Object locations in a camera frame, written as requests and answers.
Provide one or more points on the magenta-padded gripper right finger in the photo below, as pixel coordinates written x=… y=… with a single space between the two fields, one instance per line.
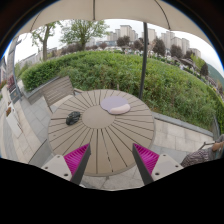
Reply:
x=153 y=166

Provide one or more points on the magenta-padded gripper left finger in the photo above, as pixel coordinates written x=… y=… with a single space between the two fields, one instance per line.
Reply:
x=70 y=167

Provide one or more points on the beige patio umbrella canopy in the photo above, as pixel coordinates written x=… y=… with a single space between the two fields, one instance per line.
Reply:
x=156 y=12

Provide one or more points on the slatted wooden chair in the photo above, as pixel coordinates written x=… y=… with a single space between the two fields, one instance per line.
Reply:
x=58 y=89

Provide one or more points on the dark umbrella pole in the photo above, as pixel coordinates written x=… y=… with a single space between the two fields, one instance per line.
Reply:
x=145 y=50

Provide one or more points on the green hedge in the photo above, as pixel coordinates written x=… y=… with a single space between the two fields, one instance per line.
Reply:
x=165 y=88

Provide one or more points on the purple mouse pad wrist rest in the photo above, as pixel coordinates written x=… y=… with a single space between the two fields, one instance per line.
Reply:
x=115 y=105

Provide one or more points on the seated person in striped clothes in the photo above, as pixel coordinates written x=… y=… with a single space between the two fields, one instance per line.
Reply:
x=203 y=155

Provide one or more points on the black computer mouse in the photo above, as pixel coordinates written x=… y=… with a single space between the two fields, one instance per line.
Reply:
x=72 y=118

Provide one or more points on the round slatted wooden table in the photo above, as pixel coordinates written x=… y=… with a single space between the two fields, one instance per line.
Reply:
x=111 y=137

